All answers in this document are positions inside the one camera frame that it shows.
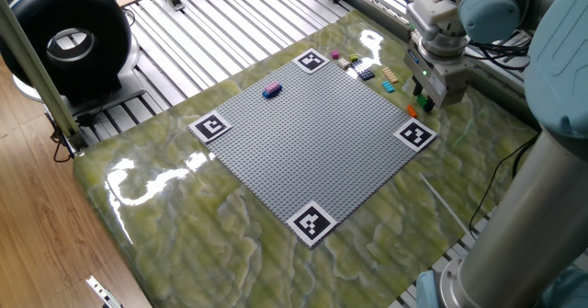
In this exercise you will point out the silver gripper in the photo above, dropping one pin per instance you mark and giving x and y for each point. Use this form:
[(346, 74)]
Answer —
[(443, 80)]

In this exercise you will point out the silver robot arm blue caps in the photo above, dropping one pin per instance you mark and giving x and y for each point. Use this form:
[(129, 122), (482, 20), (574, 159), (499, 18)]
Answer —
[(528, 216)]

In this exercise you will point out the orange Lego brick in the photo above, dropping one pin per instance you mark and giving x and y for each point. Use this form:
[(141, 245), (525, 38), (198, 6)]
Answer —
[(412, 111)]

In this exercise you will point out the cyan Lego plate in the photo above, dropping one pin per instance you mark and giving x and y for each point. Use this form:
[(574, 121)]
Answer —
[(388, 87)]

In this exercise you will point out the tan Lego plate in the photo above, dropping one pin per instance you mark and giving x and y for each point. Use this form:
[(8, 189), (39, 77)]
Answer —
[(390, 75)]

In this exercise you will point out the black Lego plate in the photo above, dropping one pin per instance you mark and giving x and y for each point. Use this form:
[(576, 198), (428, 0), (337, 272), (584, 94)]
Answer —
[(365, 72)]

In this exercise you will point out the lime green Lego brick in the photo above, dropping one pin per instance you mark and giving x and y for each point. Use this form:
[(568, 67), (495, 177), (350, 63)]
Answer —
[(353, 58)]

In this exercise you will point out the white Lego brick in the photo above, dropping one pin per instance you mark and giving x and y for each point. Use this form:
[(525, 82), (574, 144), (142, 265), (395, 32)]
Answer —
[(343, 63)]

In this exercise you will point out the magenta Lego brick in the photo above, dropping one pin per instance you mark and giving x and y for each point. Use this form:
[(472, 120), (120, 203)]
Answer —
[(335, 54)]

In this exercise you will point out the grey Lego baseplate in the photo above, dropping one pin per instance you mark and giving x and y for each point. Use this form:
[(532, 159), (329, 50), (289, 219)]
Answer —
[(312, 151)]

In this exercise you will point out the pink Lego brick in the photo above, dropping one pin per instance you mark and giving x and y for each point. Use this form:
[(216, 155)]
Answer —
[(273, 87)]

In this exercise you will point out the blue Lego brick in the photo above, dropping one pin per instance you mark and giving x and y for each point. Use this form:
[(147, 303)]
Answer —
[(267, 94)]

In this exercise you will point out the black white fiducial marker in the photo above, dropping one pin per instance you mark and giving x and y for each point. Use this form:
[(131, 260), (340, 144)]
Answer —
[(210, 126), (311, 223), (311, 60), (415, 134)]

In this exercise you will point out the metal hinge bracket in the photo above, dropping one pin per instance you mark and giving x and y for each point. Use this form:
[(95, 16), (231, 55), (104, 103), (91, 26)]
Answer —
[(103, 292)]

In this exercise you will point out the slanted aluminium frame post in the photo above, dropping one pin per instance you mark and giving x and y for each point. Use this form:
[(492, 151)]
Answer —
[(32, 64)]

